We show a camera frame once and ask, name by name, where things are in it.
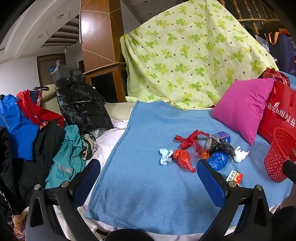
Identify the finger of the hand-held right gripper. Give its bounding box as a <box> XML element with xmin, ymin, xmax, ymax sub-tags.
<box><xmin>282</xmin><ymin>160</ymin><xmax>296</xmax><ymax>184</ymax></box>

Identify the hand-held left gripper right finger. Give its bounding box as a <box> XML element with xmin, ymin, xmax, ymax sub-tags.
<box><xmin>196</xmin><ymin>159</ymin><xmax>273</xmax><ymax>241</ymax></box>

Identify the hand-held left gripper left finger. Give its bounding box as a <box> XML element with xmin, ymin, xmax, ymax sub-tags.
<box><xmin>25</xmin><ymin>159</ymin><xmax>101</xmax><ymax>241</ymax></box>

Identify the red mesh basket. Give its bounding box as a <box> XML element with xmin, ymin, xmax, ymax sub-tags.
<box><xmin>264</xmin><ymin>127</ymin><xmax>296</xmax><ymax>183</ymax></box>

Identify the blue plastic bag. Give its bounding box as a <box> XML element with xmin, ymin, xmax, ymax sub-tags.
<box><xmin>206</xmin><ymin>152</ymin><xmax>229</xmax><ymax>172</ymax></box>

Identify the red and white cigarette pack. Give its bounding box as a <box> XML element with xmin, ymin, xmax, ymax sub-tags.
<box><xmin>225</xmin><ymin>170</ymin><xmax>244</xmax><ymax>183</ymax></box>

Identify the black plastic bag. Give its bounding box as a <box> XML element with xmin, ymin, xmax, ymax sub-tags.
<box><xmin>204</xmin><ymin>136</ymin><xmax>234</xmax><ymax>156</ymax></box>

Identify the red plastic bag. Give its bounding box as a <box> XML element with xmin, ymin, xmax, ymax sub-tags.
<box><xmin>259</xmin><ymin>67</ymin><xmax>290</xmax><ymax>87</ymax></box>
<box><xmin>172</xmin><ymin>149</ymin><xmax>196</xmax><ymax>173</ymax></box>

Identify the clear plastic container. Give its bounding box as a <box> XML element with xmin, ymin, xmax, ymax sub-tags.
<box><xmin>191</xmin><ymin>140</ymin><xmax>210</xmax><ymax>159</ymax></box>

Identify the white paper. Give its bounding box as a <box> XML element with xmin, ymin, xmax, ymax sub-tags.
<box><xmin>232</xmin><ymin>146</ymin><xmax>250</xmax><ymax>163</ymax></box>

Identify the red ribbon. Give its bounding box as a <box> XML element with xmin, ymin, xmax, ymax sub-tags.
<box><xmin>174</xmin><ymin>130</ymin><xmax>210</xmax><ymax>150</ymax></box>

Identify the small blue carton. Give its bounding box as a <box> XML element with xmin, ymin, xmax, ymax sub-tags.
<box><xmin>211</xmin><ymin>131</ymin><xmax>231</xmax><ymax>143</ymax></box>

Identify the light blue tissue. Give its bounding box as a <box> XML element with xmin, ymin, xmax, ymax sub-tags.
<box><xmin>159</xmin><ymin>148</ymin><xmax>174</xmax><ymax>166</ymax></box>

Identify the teal garment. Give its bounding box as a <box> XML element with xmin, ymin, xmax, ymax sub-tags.
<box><xmin>45</xmin><ymin>125</ymin><xmax>87</xmax><ymax>189</ymax></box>

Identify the black clothes pile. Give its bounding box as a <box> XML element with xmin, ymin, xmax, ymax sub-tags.
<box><xmin>0</xmin><ymin>120</ymin><xmax>66</xmax><ymax>209</ymax></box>

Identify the blue blanket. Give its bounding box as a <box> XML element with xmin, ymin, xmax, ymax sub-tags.
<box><xmin>86</xmin><ymin>100</ymin><xmax>294</xmax><ymax>235</ymax></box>

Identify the red shopping bag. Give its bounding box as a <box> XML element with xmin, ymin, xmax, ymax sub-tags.
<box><xmin>257</xmin><ymin>81</ymin><xmax>296</xmax><ymax>144</ymax></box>

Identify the black puffer jacket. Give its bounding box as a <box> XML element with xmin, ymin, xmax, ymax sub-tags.
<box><xmin>55</xmin><ymin>75</ymin><xmax>114</xmax><ymax>135</ymax></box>

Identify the beige sofa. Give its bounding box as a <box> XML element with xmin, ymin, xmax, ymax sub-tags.
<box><xmin>42</xmin><ymin>84</ymin><xmax>139</xmax><ymax>122</ymax></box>

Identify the magenta pillow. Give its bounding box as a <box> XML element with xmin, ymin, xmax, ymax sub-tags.
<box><xmin>211</xmin><ymin>78</ymin><xmax>274</xmax><ymax>146</ymax></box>

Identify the blue jacket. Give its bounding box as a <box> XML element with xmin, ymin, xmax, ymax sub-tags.
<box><xmin>0</xmin><ymin>94</ymin><xmax>40</xmax><ymax>161</ymax></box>

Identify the grey cabinet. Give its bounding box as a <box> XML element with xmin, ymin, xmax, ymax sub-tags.
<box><xmin>50</xmin><ymin>64</ymin><xmax>81</xmax><ymax>80</ymax></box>

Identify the wooden cabinet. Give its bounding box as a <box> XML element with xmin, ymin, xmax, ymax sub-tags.
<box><xmin>82</xmin><ymin>62</ymin><xmax>127</xmax><ymax>103</ymax></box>

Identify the green clover print quilt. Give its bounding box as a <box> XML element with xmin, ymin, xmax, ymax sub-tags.
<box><xmin>120</xmin><ymin>0</ymin><xmax>279</xmax><ymax>110</ymax></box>

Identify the wooden column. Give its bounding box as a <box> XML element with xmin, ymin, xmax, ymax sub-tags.
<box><xmin>80</xmin><ymin>0</ymin><xmax>126</xmax><ymax>72</ymax></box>

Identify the wooden stair railing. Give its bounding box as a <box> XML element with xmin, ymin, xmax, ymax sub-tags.
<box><xmin>217</xmin><ymin>0</ymin><xmax>280</xmax><ymax>35</ymax></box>

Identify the navy bag with orange handles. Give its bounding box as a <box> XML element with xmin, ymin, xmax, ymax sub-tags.
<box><xmin>268</xmin><ymin>32</ymin><xmax>296</xmax><ymax>77</ymax></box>

